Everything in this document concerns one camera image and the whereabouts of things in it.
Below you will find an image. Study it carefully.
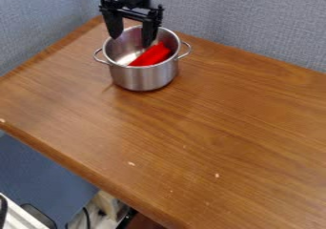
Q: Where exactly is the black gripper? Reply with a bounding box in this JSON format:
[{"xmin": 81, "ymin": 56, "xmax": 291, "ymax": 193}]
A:
[{"xmin": 98, "ymin": 0, "xmax": 164, "ymax": 48}]

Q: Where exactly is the red rectangular block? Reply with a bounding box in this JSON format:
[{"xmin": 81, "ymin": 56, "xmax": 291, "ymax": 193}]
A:
[{"xmin": 129, "ymin": 42, "xmax": 170, "ymax": 67}]

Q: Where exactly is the stainless steel pot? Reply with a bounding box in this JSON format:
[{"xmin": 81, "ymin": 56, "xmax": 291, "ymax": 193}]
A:
[{"xmin": 93, "ymin": 26, "xmax": 192, "ymax": 92}]

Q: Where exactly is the white equipment under table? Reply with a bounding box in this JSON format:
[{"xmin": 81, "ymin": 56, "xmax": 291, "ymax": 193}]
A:
[{"xmin": 66, "ymin": 191, "xmax": 129, "ymax": 229}]

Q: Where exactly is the black curved bar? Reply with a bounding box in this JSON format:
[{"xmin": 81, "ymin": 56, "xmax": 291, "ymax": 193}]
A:
[{"xmin": 0, "ymin": 195, "xmax": 7, "ymax": 229}]

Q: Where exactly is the white ribbed panel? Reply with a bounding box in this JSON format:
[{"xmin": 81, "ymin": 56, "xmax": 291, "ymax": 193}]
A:
[{"xmin": 0, "ymin": 193, "xmax": 49, "ymax": 229}]

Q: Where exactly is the black cable under table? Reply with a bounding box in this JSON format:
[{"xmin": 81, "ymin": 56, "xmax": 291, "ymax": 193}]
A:
[{"xmin": 80, "ymin": 206, "xmax": 94, "ymax": 229}]

